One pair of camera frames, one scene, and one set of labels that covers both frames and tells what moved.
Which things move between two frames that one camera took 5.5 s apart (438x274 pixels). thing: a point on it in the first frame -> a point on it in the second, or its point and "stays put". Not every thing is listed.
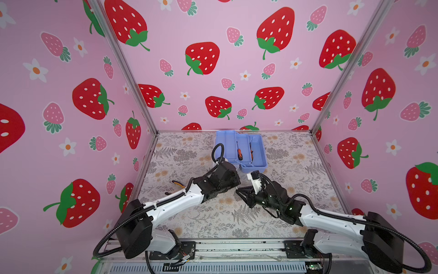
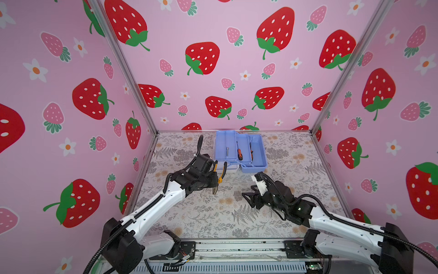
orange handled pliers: x=251 y=152 stays put
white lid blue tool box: x=246 y=152 stays put
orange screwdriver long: x=239 y=153 stays put
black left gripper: x=235 y=178 -> x=214 y=178
